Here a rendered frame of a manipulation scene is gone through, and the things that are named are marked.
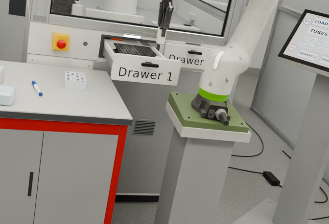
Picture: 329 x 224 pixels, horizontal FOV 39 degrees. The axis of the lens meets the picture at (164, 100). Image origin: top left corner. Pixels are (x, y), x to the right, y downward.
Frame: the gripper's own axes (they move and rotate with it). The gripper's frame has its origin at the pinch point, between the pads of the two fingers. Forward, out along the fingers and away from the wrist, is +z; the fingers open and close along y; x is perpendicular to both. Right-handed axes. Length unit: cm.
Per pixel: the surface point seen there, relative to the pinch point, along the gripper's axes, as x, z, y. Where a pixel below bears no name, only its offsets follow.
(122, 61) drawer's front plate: -18.1, 10.5, 10.6
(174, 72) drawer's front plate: 5.2, 13.0, 10.6
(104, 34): -20.1, 6.9, -23.0
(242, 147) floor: 116, 98, -106
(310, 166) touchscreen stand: 90, 56, 8
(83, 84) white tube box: -32.3, 21.9, 10.1
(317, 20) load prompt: 83, -16, -10
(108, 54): -19.8, 12.7, -9.7
